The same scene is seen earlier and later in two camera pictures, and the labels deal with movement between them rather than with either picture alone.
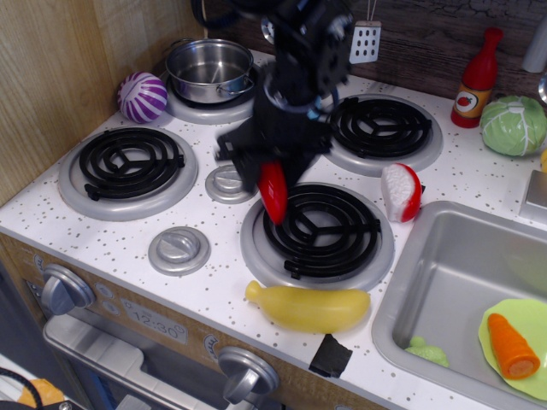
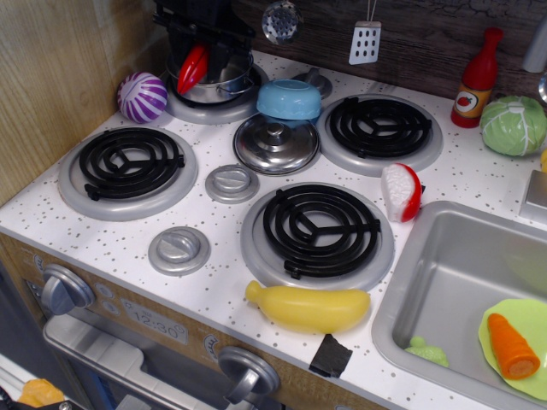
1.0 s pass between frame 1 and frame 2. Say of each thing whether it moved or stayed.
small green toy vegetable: stayed
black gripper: moved
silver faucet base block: stayed
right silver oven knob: stayed
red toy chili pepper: moved
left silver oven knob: stayed
